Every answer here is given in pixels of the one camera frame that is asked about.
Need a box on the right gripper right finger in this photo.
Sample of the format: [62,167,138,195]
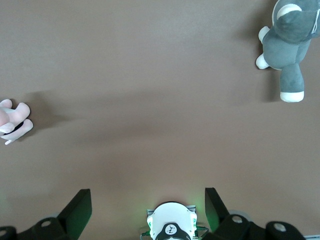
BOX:
[199,187,308,240]

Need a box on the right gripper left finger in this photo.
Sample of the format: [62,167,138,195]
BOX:
[0,188,92,240]

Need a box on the brown table cloth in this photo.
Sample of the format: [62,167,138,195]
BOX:
[0,0,320,240]

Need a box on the pale pink white plush dog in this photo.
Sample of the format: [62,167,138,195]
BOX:
[0,98,34,146]

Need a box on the grey white husky plush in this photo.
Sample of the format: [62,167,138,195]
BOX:
[255,0,320,103]

